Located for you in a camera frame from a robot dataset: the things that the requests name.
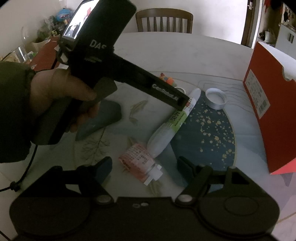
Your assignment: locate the small pink labelled bottle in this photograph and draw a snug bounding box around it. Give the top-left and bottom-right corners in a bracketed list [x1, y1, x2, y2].
[118, 143, 163, 186]

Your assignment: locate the orange fish plush keychain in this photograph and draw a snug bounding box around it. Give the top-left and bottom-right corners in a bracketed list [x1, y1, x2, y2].
[159, 73, 186, 94]

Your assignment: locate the person's left hand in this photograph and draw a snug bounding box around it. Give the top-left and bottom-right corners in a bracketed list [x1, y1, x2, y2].
[30, 69, 96, 131]

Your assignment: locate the red paper bag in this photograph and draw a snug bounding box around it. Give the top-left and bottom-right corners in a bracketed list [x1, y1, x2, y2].
[30, 38, 58, 72]

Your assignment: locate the blue patterned table mat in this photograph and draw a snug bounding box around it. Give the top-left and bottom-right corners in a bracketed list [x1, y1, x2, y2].
[73, 73, 271, 197]

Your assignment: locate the white green tube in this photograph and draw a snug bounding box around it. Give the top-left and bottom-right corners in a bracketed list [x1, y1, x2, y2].
[147, 88, 201, 158]

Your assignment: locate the round white metal lid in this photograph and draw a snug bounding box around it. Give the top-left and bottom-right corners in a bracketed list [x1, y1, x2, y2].
[204, 88, 227, 110]

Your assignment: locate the dark wooden dining chair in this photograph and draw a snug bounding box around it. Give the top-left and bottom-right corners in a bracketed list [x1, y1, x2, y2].
[135, 8, 194, 34]

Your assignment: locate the red cardboard shoe box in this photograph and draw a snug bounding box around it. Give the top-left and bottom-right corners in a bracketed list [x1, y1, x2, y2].
[243, 42, 296, 175]

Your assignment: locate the dark wooden door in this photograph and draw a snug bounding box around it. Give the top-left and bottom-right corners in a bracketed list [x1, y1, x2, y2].
[241, 0, 256, 47]

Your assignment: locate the white wardrobe cabinet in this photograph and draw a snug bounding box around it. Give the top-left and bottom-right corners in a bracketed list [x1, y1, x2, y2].
[256, 0, 296, 52]

